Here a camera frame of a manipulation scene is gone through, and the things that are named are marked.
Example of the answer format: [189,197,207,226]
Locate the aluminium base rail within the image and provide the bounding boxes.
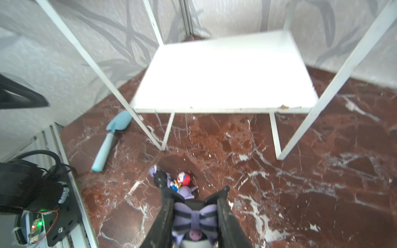
[0,122,100,248]

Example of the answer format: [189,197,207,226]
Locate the red cap doraemon figure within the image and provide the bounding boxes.
[170,172,191,191]

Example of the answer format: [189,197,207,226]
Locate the black hooded kuromi figure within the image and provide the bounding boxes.
[149,165,172,189]

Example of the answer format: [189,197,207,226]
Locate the purple kuromi figure black bow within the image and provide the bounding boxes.
[177,186,198,199]

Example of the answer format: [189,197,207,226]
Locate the white two-tier metal shelf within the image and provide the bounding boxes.
[38,1,397,160]

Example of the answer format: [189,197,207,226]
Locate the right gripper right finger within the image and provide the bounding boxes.
[204,186,252,248]

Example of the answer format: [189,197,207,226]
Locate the purple striped bow kuromi figure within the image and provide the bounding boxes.
[171,203,219,248]

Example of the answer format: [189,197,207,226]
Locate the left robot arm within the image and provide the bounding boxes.
[1,150,80,247]

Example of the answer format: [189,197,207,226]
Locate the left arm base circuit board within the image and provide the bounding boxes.
[12,209,60,247]

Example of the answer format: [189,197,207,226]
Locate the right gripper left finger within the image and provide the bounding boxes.
[140,187,183,248]

